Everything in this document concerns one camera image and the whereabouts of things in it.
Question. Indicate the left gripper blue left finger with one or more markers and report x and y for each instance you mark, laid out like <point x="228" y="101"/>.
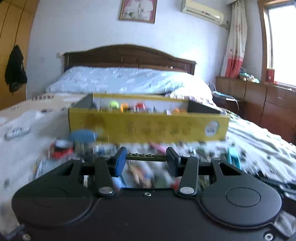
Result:
<point x="106" y="168"/>

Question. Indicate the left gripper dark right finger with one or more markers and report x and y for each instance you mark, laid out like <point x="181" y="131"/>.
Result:
<point x="185" y="167"/>

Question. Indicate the long dark lego beam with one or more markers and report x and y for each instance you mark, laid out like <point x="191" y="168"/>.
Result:
<point x="146" y="157"/>

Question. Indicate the light blue plastic case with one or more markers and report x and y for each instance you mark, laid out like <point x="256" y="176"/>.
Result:
<point x="233" y="157"/>

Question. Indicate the yellow cardboard box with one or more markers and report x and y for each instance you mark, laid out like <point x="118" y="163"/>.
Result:
<point x="147" y="118"/>

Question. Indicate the green shuttlecock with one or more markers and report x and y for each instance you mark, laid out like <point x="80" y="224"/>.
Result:
<point x="114" y="104"/>

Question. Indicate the white fluffy blanket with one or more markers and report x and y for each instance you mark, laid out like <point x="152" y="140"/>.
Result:
<point x="25" y="158"/>

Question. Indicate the wooden sideboard cabinet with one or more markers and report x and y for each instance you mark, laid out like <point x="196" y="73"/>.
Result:
<point x="267" y="105"/>

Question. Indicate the light blue floral duvet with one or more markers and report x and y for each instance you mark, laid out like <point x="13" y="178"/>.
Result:
<point x="132" y="81"/>

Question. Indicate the white small device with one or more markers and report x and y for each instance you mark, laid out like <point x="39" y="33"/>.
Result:
<point x="17" y="132"/>

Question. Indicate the dark wooden headboard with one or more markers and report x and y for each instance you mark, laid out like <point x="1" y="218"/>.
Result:
<point x="128" y="56"/>

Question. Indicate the red cup on sill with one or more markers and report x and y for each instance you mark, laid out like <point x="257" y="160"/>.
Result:
<point x="270" y="75"/>

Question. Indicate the red white curtain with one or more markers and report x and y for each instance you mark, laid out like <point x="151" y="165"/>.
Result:
<point x="235" y="50"/>

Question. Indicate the black hanging jacket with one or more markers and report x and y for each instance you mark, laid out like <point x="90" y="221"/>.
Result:
<point x="15" y="75"/>

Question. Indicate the white air conditioner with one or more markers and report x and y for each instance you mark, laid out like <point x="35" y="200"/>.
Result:
<point x="203" y="12"/>

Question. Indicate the orange wooden wardrobe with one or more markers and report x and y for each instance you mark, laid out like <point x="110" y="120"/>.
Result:
<point x="16" y="23"/>

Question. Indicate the framed wall picture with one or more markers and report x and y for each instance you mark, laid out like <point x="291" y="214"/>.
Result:
<point x="138" y="11"/>

